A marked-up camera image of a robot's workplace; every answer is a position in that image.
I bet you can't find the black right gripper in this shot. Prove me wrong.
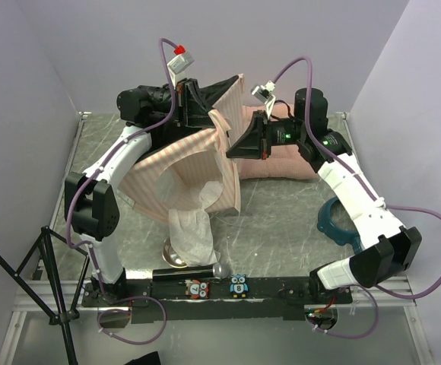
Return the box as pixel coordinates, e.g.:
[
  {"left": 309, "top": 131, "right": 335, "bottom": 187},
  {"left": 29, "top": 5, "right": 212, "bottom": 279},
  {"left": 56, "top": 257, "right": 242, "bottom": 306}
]
[{"left": 227, "top": 113, "right": 306, "bottom": 162}]

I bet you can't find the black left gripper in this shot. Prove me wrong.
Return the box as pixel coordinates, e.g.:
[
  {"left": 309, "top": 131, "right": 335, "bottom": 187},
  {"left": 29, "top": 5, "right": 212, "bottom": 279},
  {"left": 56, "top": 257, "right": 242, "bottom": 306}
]
[{"left": 138, "top": 77, "right": 221, "bottom": 127}]

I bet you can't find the pink pet cushion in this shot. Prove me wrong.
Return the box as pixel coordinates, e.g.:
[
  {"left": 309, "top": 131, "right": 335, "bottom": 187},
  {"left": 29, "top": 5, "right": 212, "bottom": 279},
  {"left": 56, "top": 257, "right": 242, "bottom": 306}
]
[{"left": 236, "top": 104, "right": 318, "bottom": 180}]

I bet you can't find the pink striped pet tent fabric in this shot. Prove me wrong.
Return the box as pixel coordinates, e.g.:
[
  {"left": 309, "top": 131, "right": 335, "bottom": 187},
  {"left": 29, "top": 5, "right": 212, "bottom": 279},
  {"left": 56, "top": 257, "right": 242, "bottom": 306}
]
[{"left": 119, "top": 74, "right": 246, "bottom": 265}]

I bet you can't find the steel pet bowl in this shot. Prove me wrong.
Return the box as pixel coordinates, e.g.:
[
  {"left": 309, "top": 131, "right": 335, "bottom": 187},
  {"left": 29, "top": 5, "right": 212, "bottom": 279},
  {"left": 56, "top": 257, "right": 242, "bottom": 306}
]
[{"left": 162, "top": 237, "right": 187, "bottom": 268}]

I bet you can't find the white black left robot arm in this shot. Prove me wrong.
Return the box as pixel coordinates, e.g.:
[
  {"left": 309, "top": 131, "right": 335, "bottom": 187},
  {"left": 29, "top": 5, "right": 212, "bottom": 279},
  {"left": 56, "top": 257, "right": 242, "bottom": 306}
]
[{"left": 65, "top": 78, "right": 217, "bottom": 306}]

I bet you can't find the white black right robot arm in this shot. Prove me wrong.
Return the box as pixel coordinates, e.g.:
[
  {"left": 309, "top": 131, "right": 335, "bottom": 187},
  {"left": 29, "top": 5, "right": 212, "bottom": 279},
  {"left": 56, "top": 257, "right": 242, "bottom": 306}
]
[{"left": 227, "top": 86, "right": 422, "bottom": 303}]

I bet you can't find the teal pet feeder toy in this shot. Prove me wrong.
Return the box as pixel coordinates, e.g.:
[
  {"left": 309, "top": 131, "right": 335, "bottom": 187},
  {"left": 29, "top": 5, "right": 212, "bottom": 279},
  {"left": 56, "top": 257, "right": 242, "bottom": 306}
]
[{"left": 317, "top": 197, "right": 362, "bottom": 254}]

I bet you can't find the black handheld microphone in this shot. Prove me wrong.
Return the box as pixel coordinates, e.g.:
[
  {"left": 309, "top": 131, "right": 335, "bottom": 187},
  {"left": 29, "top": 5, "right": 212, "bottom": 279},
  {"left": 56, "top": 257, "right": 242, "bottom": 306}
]
[{"left": 152, "top": 262, "right": 230, "bottom": 282}]

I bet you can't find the blue owl number tile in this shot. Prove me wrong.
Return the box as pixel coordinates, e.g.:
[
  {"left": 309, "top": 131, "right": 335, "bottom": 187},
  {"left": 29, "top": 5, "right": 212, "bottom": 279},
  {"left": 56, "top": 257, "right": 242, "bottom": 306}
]
[{"left": 230, "top": 275, "right": 249, "bottom": 299}]

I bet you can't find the red owl number tile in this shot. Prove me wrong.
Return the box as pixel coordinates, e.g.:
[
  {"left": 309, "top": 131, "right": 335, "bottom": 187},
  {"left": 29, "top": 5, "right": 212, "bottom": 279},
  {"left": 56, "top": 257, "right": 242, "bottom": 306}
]
[{"left": 186, "top": 280, "right": 210, "bottom": 300}]

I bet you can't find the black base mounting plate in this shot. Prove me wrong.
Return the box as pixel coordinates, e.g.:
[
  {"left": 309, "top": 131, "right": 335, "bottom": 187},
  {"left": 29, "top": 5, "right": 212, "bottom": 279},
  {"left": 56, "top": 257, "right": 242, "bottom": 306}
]
[{"left": 82, "top": 277, "right": 353, "bottom": 324}]

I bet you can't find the black object at bottom edge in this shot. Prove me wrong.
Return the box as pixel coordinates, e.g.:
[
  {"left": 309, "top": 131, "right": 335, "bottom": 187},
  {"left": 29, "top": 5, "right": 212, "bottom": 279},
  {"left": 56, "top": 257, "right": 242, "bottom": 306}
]
[{"left": 125, "top": 351, "right": 162, "bottom": 365}]

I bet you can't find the black music stand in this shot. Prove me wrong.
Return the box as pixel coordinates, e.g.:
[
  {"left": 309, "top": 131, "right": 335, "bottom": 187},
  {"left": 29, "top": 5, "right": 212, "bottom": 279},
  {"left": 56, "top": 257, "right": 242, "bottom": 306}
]
[{"left": 0, "top": 226, "right": 90, "bottom": 364}]

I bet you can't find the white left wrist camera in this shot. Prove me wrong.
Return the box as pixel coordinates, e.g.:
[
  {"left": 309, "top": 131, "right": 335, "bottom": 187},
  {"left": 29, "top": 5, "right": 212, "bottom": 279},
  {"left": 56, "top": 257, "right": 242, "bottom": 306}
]
[{"left": 167, "top": 45, "right": 194, "bottom": 86}]

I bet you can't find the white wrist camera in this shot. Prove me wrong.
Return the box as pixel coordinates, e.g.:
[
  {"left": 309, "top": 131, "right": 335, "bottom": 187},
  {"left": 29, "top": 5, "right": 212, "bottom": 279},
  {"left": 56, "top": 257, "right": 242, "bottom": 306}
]
[
  {"left": 167, "top": 45, "right": 194, "bottom": 86},
  {"left": 251, "top": 81, "right": 276, "bottom": 118}
]

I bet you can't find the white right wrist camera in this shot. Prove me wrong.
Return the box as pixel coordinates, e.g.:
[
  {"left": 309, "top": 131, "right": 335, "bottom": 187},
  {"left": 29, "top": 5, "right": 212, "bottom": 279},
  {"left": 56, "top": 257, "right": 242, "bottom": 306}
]
[{"left": 251, "top": 81, "right": 276, "bottom": 118}]

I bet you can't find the aluminium frame rail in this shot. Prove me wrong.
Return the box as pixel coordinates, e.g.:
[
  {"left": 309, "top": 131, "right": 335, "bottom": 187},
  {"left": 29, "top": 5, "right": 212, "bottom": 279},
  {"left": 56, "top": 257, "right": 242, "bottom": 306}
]
[{"left": 11, "top": 279, "right": 88, "bottom": 313}]

